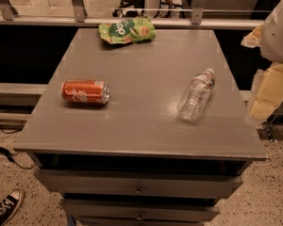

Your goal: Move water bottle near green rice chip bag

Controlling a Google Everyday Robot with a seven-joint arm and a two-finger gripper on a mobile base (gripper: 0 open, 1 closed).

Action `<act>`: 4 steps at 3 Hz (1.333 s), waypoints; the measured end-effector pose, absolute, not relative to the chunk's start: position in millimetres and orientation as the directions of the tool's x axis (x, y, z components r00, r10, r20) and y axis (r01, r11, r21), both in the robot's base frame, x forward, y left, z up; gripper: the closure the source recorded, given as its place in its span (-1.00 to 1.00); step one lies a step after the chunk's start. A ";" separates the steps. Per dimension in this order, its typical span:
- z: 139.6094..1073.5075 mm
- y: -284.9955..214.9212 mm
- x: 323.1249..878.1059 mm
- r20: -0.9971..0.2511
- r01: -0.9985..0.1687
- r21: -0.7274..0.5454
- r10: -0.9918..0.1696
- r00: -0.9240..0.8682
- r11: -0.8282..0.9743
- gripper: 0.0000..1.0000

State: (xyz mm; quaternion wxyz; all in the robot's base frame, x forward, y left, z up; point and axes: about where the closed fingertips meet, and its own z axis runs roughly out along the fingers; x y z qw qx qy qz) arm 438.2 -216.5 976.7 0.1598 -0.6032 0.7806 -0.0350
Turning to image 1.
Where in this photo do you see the metal railing frame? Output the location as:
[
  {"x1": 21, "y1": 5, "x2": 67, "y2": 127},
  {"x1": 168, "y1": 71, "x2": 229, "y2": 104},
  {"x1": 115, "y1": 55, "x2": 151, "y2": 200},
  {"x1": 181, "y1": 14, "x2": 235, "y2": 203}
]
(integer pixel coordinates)
[{"x1": 0, "y1": 0, "x2": 259, "y2": 29}]

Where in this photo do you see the orange soda can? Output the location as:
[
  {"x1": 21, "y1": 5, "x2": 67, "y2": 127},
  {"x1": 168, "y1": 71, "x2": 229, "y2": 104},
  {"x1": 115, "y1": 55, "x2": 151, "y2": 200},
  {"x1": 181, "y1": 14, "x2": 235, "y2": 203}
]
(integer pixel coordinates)
[{"x1": 61, "y1": 79, "x2": 110, "y2": 105}]

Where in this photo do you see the black white sneaker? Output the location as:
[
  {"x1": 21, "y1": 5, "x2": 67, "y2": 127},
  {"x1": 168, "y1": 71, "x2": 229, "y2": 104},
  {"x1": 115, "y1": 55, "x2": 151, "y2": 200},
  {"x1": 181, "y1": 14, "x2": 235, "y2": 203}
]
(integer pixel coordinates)
[{"x1": 0, "y1": 189, "x2": 24, "y2": 226}]

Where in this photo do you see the black floor cable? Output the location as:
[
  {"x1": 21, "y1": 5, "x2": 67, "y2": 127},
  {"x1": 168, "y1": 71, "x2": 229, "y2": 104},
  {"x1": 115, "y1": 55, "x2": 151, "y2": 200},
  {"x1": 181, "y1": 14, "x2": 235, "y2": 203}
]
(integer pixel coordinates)
[{"x1": 0, "y1": 144, "x2": 37, "y2": 170}]

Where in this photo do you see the green rice chip bag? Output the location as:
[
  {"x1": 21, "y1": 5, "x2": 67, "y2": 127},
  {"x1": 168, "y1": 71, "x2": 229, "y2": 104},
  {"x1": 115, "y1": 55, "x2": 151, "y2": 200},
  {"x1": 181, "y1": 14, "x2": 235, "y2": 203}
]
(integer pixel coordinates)
[{"x1": 99, "y1": 17, "x2": 156, "y2": 44}]

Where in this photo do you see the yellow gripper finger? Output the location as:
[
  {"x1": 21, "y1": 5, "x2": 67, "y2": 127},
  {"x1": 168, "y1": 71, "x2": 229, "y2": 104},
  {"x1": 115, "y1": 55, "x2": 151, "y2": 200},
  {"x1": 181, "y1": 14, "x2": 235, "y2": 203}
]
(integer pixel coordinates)
[
  {"x1": 241, "y1": 24, "x2": 263, "y2": 48},
  {"x1": 245, "y1": 62, "x2": 283, "y2": 125}
]

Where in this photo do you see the grey drawer cabinet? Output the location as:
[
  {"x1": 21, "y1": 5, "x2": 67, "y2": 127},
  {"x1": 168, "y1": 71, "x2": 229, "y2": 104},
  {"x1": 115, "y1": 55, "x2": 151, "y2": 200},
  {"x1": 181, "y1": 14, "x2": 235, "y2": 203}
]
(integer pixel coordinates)
[{"x1": 15, "y1": 28, "x2": 266, "y2": 226}]

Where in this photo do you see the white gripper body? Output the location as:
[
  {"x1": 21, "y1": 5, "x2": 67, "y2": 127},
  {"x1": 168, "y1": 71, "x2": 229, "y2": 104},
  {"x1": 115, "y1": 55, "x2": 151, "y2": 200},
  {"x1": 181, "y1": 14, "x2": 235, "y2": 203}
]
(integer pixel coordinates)
[{"x1": 260, "y1": 0, "x2": 283, "y2": 63}]

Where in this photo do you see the black office chair base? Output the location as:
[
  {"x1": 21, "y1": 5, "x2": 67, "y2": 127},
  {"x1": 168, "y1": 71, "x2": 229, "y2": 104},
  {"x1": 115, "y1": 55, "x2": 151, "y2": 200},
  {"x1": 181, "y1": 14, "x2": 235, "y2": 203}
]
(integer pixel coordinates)
[{"x1": 112, "y1": 0, "x2": 182, "y2": 18}]

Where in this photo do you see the upper grey drawer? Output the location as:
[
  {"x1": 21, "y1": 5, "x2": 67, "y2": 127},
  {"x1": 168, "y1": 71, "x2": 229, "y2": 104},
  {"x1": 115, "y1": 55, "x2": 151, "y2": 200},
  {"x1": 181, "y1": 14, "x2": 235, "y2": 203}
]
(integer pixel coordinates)
[{"x1": 35, "y1": 169, "x2": 242, "y2": 199}]

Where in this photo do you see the clear plastic water bottle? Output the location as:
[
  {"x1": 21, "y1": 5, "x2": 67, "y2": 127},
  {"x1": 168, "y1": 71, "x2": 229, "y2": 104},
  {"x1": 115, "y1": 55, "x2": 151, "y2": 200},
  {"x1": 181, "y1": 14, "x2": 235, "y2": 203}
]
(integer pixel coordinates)
[{"x1": 177, "y1": 69, "x2": 215, "y2": 121}]

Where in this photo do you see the grey drawer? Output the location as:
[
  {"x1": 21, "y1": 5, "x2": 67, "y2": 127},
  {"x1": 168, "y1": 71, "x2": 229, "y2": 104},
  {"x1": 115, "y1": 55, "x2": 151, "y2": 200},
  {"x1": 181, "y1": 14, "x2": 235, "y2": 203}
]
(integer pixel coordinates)
[
  {"x1": 60, "y1": 200, "x2": 219, "y2": 221},
  {"x1": 35, "y1": 169, "x2": 242, "y2": 199}
]

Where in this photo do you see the lower grey drawer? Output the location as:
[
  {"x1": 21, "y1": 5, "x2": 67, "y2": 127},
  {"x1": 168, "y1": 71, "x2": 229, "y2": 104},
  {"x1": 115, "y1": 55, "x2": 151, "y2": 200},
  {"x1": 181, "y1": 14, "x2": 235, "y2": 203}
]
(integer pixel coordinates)
[{"x1": 60, "y1": 200, "x2": 219, "y2": 221}]

